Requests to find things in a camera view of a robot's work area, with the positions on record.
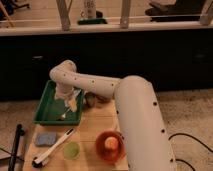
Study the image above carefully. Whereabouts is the white dish brush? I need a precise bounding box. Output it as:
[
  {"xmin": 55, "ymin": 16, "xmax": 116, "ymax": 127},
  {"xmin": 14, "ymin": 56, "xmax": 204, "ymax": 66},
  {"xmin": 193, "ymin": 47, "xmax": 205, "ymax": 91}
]
[{"xmin": 32, "ymin": 128, "xmax": 75, "ymax": 168}]

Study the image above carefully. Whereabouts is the orange bowl with food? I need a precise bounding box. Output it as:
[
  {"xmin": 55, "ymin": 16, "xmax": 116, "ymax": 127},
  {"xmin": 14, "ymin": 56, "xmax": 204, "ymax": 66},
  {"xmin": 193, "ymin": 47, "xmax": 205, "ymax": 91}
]
[{"xmin": 95, "ymin": 131, "xmax": 125, "ymax": 165}]

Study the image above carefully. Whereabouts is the blue sponge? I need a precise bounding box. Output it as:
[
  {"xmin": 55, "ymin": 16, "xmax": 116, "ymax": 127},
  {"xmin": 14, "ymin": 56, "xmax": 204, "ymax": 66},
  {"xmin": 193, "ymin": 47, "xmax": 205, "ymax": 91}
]
[{"xmin": 35, "ymin": 132, "xmax": 57, "ymax": 146}]

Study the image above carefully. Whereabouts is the green plastic tray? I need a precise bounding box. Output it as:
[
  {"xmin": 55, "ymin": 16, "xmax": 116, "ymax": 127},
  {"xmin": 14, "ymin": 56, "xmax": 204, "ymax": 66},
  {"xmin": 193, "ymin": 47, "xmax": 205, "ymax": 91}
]
[{"xmin": 34, "ymin": 80, "xmax": 84, "ymax": 126}]

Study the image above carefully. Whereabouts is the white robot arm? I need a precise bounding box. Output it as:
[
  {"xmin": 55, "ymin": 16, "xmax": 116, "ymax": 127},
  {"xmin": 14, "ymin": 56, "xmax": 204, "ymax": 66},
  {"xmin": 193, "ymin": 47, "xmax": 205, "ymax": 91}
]
[{"xmin": 49, "ymin": 60, "xmax": 177, "ymax": 171}]

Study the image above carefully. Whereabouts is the silver fork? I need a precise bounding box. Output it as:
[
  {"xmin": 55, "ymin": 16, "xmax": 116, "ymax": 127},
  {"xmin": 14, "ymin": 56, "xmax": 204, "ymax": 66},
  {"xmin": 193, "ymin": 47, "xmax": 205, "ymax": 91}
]
[{"xmin": 60, "ymin": 108, "xmax": 70, "ymax": 120}]

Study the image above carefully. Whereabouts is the black cable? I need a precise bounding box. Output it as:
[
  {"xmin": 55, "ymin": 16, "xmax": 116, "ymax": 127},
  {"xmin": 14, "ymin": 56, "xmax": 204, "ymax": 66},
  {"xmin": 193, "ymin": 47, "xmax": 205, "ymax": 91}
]
[{"xmin": 168, "ymin": 132, "xmax": 213, "ymax": 171}]

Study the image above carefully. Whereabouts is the white bottle on green base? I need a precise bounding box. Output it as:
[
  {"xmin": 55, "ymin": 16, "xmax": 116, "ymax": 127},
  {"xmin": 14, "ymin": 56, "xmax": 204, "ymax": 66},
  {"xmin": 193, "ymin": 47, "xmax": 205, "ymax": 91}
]
[{"xmin": 78, "ymin": 0, "xmax": 107, "ymax": 25}]

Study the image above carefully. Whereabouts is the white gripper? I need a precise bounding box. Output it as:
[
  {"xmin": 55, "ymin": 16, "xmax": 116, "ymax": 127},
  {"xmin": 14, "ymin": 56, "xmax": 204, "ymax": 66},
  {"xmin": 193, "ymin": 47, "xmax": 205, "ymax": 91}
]
[{"xmin": 55, "ymin": 84, "xmax": 77, "ymax": 112}]

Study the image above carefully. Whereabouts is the black pole stand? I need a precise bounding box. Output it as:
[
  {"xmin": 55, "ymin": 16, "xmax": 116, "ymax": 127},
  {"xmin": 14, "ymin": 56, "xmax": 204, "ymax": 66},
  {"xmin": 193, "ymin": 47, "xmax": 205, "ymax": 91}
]
[{"xmin": 8, "ymin": 124, "xmax": 25, "ymax": 171}]

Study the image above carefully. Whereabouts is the white railing frame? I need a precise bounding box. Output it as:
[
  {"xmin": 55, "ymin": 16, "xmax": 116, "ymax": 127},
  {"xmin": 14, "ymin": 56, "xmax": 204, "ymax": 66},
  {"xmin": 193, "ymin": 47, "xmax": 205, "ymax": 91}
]
[{"xmin": 0, "ymin": 0, "xmax": 213, "ymax": 36}]

